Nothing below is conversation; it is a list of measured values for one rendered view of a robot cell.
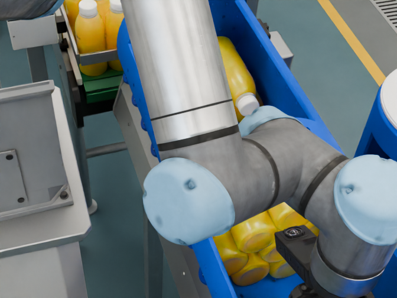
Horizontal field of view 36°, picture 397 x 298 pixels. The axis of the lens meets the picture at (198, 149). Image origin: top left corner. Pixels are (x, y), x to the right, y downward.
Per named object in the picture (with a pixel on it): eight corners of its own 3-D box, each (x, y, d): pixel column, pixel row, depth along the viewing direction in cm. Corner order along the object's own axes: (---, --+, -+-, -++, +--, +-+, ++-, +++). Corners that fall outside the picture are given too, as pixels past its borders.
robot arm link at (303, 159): (219, 111, 60) (306, 177, 55) (283, 94, 68) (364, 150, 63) (194, 174, 64) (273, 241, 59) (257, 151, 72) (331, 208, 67)
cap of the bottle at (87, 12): (90, 3, 138) (89, -4, 136) (100, 11, 136) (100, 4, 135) (75, 10, 136) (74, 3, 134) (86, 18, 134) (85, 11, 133)
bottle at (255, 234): (250, 259, 97) (214, 179, 107) (286, 237, 95) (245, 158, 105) (230, 246, 92) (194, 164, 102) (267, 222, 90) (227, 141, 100)
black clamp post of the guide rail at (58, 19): (59, 49, 152) (56, 23, 146) (57, 42, 154) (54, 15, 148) (68, 48, 153) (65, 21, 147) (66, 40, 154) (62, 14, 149)
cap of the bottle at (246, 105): (247, 91, 114) (250, 98, 113) (260, 99, 116) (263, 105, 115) (233, 106, 115) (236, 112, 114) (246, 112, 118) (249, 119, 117)
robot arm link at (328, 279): (304, 228, 65) (371, 210, 67) (296, 251, 69) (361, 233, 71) (337, 288, 61) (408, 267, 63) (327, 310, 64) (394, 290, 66)
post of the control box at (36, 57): (67, 259, 216) (22, 27, 141) (65, 249, 218) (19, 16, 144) (78, 256, 217) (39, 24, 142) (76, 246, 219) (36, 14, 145)
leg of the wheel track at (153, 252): (147, 313, 204) (145, 198, 157) (142, 298, 207) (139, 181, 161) (164, 308, 205) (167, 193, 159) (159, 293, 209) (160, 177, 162)
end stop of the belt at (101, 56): (81, 66, 141) (80, 56, 139) (80, 64, 141) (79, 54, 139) (243, 38, 151) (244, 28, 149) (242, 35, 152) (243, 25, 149)
